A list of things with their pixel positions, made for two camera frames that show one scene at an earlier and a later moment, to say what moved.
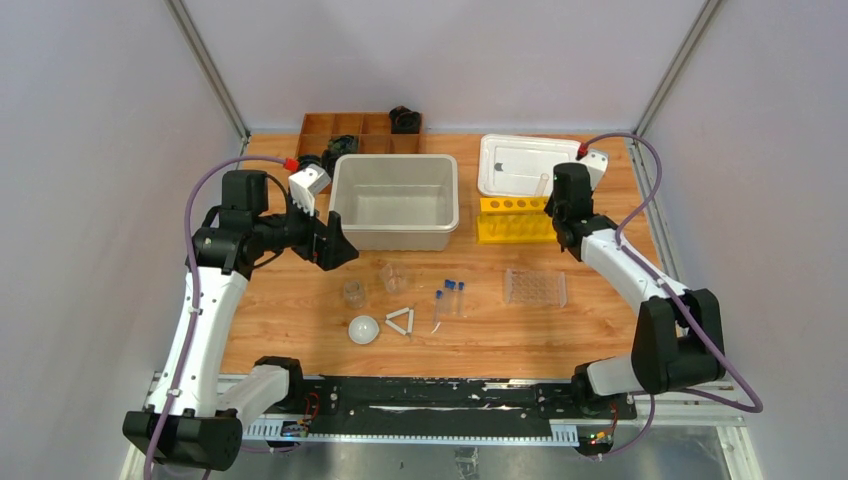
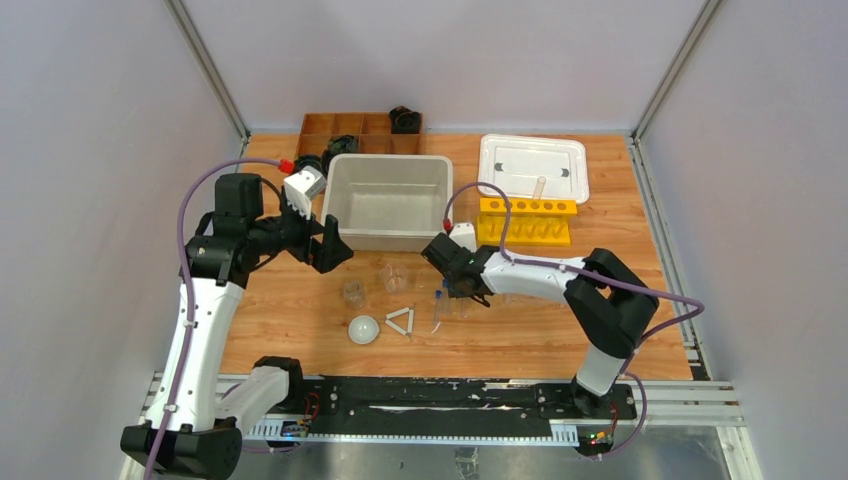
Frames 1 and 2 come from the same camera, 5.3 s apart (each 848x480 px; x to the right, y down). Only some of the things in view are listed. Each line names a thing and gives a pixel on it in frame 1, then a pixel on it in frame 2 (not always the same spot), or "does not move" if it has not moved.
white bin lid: (510, 165) does not move
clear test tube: (544, 177) does not move
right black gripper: (550, 208) to (454, 292)
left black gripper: (320, 240) does not move
